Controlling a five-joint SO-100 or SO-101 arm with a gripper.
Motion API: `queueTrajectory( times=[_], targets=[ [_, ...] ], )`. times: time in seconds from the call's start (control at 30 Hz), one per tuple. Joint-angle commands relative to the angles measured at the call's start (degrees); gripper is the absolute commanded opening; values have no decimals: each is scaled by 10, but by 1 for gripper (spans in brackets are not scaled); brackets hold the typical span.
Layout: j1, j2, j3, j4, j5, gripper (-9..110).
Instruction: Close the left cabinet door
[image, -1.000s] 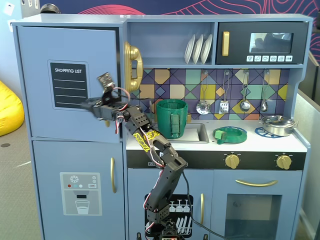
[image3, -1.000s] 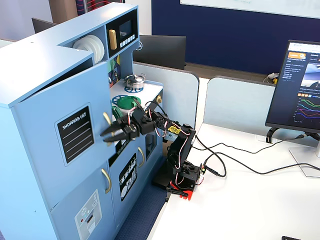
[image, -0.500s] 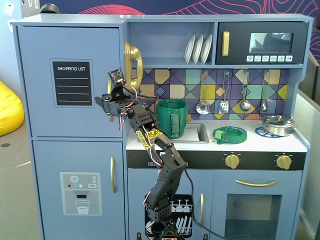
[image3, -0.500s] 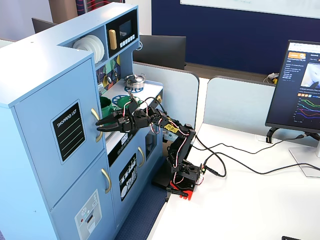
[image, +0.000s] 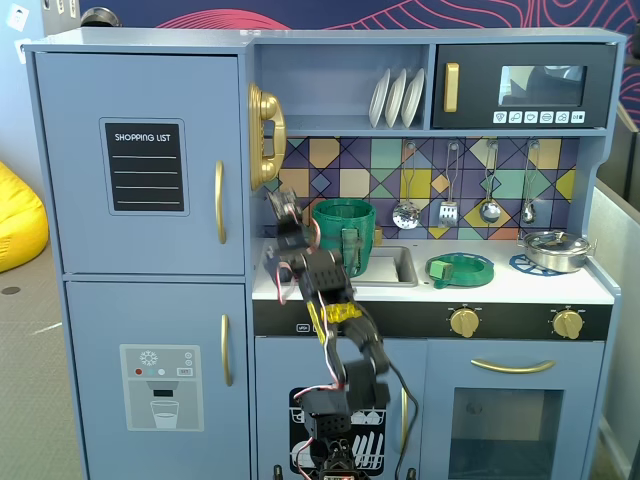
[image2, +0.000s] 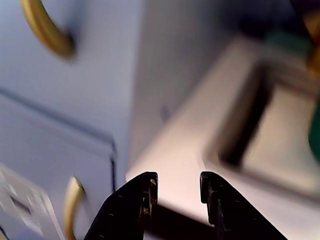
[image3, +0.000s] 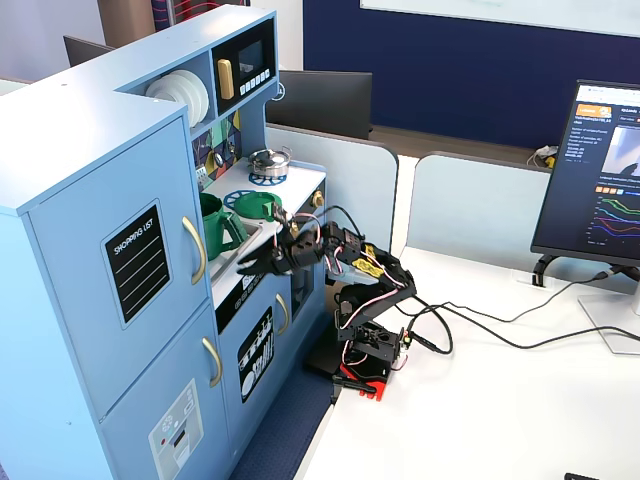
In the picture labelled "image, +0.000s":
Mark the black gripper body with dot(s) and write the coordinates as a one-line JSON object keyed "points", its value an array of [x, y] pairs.
{"points": [[287, 231]]}

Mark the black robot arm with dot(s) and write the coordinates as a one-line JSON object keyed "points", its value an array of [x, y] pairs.
{"points": [[327, 275]]}

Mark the blue dishwasher cabinet door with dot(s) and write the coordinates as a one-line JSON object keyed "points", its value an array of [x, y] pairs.
{"points": [[280, 365]]}

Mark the blue lower fridge door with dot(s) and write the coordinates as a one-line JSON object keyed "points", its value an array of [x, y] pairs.
{"points": [[150, 310]]}

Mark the blue fridge door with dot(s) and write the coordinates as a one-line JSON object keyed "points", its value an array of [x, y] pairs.
{"points": [[150, 310], [70, 200]]}

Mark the blue oven door with window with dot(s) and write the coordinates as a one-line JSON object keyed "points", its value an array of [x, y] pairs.
{"points": [[450, 385]]}

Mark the blue upper fridge door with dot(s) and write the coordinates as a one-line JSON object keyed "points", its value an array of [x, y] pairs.
{"points": [[70, 200]]}

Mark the black microwave door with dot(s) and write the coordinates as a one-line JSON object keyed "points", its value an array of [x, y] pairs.
{"points": [[480, 85]]}

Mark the green printed cup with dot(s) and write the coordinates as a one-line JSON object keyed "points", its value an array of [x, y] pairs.
{"points": [[345, 217]]}

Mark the gold toy telephone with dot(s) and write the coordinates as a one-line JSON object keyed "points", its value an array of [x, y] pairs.
{"points": [[265, 135]]}

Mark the grey toy sink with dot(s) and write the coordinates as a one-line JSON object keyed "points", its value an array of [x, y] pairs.
{"points": [[405, 265]]}

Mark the steel skimmer spoon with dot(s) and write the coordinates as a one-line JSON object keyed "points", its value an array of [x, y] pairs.
{"points": [[406, 215]]}

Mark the light green cube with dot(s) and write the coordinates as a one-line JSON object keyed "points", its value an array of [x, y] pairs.
{"points": [[440, 269]]}

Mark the steel slotted spatula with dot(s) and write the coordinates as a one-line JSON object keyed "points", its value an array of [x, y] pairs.
{"points": [[448, 214]]}

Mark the blue toy kitchen body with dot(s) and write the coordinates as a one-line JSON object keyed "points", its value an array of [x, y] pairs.
{"points": [[340, 90]]}

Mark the white toy plate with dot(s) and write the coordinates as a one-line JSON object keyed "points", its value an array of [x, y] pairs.
{"points": [[395, 97], [378, 97], [412, 95]]}

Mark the black shopping list board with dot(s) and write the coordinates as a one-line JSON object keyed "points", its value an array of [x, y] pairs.
{"points": [[145, 167]]}

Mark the green round dish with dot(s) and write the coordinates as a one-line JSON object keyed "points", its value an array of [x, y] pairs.
{"points": [[475, 272]]}

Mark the gold stove knob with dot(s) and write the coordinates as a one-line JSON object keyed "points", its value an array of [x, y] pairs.
{"points": [[464, 322], [567, 324]]}

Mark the steel ladle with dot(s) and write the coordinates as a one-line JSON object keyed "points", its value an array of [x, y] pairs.
{"points": [[490, 211]]}

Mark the grey ice dispenser sticker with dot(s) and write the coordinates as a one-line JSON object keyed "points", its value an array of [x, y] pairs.
{"points": [[162, 387]]}

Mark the black white dishwasher sticker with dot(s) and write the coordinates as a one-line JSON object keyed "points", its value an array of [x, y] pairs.
{"points": [[367, 445]]}

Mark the blue round trivet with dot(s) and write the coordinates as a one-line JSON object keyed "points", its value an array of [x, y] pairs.
{"points": [[522, 265]]}

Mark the black table clamp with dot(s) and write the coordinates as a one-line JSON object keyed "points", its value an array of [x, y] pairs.
{"points": [[277, 472], [412, 474]]}

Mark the steel pot with lid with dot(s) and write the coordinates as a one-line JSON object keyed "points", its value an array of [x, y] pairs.
{"points": [[555, 252]]}

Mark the yellow bean bag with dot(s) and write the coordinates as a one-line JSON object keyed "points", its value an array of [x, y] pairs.
{"points": [[20, 220]]}

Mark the round floor cover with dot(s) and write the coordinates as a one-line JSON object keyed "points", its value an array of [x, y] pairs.
{"points": [[10, 290]]}

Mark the black round object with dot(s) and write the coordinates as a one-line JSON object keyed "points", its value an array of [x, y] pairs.
{"points": [[100, 17]]}

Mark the grey partition panel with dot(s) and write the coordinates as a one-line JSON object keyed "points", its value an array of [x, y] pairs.
{"points": [[620, 300]]}

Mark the white wall socket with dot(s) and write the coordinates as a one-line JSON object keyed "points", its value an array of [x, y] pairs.
{"points": [[17, 16]]}

